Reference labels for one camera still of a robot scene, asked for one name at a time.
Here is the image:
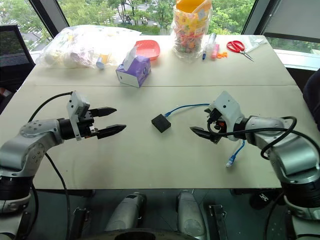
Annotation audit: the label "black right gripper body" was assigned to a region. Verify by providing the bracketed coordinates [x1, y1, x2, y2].
[205, 107, 230, 145]

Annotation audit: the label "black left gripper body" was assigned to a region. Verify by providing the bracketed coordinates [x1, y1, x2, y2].
[76, 109, 99, 139]

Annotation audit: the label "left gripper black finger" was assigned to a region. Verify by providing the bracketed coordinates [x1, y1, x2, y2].
[96, 123, 127, 140]
[89, 106, 118, 119]

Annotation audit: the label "small black box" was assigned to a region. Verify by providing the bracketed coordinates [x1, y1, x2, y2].
[150, 113, 173, 134]

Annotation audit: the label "small yellow bottle blue cap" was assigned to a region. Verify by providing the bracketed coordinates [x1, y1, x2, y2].
[95, 52, 114, 70]

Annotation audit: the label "purple tissue box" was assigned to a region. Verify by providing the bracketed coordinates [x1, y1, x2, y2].
[115, 45, 152, 89]

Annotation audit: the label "blue pen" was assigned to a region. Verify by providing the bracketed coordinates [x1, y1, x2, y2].
[201, 41, 209, 61]

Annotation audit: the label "pink eraser block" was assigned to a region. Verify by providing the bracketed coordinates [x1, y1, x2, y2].
[210, 43, 221, 61]

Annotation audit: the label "clear bag of white items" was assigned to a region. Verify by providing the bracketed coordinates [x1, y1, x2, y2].
[36, 24, 143, 70]

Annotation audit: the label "red plastic bowl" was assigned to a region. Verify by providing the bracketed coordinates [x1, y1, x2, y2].
[134, 39, 161, 62]

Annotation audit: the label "bag of colourful candies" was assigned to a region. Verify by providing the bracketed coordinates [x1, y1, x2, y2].
[172, 0, 213, 60]

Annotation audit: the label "silver rounded robot leg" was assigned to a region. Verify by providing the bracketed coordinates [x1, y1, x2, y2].
[176, 189, 208, 239]
[104, 191, 148, 234]

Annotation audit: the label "clear plastic sheet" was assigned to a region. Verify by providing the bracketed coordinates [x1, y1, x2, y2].
[242, 34, 269, 54]

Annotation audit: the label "black shoe with white print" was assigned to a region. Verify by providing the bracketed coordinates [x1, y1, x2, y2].
[249, 190, 285, 211]

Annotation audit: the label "person in dark clothing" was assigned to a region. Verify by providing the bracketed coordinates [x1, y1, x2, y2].
[301, 70, 320, 131]

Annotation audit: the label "black mesh office chair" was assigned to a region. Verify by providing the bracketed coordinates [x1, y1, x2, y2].
[0, 24, 36, 94]

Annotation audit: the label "dark rounded robot waist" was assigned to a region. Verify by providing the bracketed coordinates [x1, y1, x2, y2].
[83, 227, 192, 240]

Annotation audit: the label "grey window roller blind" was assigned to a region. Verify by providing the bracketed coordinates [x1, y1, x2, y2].
[262, 0, 320, 39]

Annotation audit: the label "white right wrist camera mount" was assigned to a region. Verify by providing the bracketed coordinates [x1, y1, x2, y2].
[211, 90, 245, 143]

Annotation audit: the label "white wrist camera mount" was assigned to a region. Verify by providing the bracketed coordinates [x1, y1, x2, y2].
[211, 90, 245, 143]
[65, 90, 91, 142]

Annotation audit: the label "blue Ethernet cable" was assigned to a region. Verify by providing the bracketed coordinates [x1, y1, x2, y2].
[164, 102, 246, 169]

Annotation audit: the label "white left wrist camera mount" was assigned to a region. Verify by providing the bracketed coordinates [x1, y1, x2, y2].
[65, 90, 91, 142]

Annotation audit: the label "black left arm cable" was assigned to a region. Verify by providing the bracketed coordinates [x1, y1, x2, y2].
[27, 91, 74, 240]

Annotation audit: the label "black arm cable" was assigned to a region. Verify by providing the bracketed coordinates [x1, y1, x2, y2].
[27, 91, 74, 240]
[206, 115, 320, 161]

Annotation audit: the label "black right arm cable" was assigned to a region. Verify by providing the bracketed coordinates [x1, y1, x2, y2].
[206, 115, 320, 161]

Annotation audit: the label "red handled scissors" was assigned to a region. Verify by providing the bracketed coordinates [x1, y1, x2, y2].
[226, 40, 256, 62]

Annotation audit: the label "black metal bracket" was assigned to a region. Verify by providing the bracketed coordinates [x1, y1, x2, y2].
[208, 204, 229, 240]
[71, 206, 89, 240]

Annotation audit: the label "dark window frame pillar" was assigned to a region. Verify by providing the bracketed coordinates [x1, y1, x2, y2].
[26, 0, 71, 40]
[240, 0, 267, 36]

